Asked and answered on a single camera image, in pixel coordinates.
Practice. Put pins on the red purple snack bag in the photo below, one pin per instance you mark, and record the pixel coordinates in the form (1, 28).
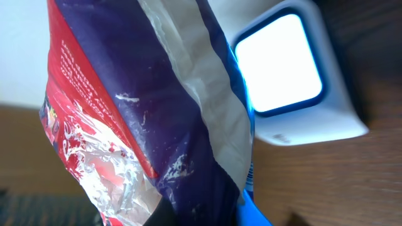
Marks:
(144, 101)

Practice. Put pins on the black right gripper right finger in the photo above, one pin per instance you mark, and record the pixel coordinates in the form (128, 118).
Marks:
(248, 214)

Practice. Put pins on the white barcode scanner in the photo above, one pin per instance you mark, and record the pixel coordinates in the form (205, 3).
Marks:
(295, 81)

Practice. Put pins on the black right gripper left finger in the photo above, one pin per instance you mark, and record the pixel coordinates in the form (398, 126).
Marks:
(163, 215)

